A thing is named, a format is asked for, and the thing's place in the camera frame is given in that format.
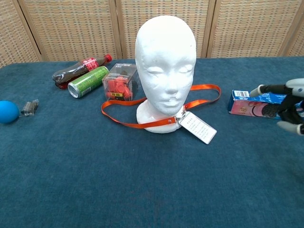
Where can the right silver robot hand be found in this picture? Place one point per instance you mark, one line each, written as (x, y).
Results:
(288, 107)

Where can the white badge card holder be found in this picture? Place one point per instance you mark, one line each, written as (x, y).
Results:
(198, 128)

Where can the blue cookie box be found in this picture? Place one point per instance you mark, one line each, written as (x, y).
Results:
(242, 107)

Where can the white foam mannequin head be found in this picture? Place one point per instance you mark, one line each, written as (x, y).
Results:
(164, 59)

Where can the clear box red parts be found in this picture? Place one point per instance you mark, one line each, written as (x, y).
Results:
(118, 88)

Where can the green drink can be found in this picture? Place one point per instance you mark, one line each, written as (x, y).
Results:
(88, 82)

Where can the cola bottle red label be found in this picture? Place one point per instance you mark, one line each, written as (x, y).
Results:
(71, 72)

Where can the woven wooden folding screen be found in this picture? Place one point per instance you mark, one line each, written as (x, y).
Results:
(71, 28)

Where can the blue table cloth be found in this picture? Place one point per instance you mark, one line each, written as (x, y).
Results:
(59, 178)

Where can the small grey clip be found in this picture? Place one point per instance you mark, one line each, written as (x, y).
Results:
(29, 108)

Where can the blue ball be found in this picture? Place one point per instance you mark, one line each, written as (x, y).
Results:
(8, 111)

